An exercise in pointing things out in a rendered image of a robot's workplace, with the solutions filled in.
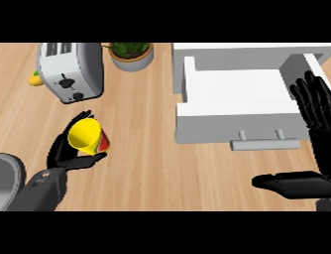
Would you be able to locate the silver toaster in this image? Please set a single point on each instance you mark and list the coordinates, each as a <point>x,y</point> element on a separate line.
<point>71,71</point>

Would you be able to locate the white cabinet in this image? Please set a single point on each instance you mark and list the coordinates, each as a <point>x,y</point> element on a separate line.
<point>251,56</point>

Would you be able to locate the white drawer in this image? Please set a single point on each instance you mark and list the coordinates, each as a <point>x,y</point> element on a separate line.
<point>241,105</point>

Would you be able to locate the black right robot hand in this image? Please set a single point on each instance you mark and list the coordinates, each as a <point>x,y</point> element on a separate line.
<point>325,132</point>

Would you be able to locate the yellow fruit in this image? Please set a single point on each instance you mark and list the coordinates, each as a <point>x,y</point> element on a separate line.
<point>35,79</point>

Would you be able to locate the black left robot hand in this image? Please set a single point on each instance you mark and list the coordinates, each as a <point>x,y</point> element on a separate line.
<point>60,152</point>

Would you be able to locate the yellow cup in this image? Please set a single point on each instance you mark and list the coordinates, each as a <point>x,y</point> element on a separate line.
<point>87,136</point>

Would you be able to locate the potted green plant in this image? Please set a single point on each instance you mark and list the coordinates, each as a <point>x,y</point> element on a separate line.
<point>131,56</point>

